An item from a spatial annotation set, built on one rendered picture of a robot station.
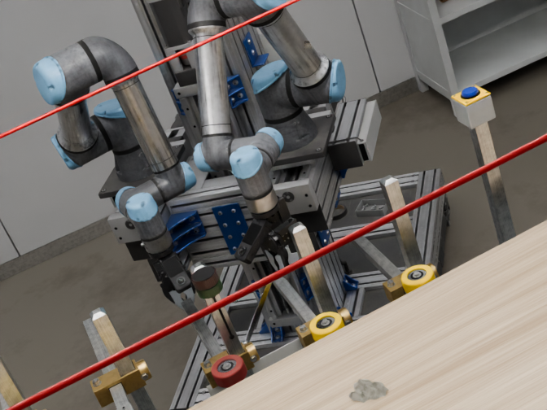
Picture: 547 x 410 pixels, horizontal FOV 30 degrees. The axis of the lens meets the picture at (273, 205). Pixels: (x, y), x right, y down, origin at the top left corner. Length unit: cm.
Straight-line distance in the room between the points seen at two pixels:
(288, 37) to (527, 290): 87
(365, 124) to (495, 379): 120
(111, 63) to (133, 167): 51
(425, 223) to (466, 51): 165
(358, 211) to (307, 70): 144
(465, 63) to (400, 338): 307
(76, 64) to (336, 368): 100
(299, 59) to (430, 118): 247
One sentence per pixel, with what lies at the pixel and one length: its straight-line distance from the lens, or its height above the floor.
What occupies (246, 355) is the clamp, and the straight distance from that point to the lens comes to 249.
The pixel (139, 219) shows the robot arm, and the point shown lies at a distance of 264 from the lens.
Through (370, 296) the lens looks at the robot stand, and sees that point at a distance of 364.
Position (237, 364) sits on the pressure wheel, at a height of 91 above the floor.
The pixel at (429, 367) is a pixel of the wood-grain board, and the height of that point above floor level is 90.
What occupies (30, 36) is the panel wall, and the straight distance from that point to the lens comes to 481.
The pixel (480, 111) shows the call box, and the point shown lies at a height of 119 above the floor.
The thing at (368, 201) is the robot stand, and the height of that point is 23.
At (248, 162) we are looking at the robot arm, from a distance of 236.
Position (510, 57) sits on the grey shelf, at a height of 13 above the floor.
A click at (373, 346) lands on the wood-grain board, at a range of 231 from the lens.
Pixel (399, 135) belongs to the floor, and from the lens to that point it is 503.
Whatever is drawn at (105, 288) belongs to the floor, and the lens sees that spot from 475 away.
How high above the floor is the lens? 233
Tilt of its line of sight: 29 degrees down
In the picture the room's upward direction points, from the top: 21 degrees counter-clockwise
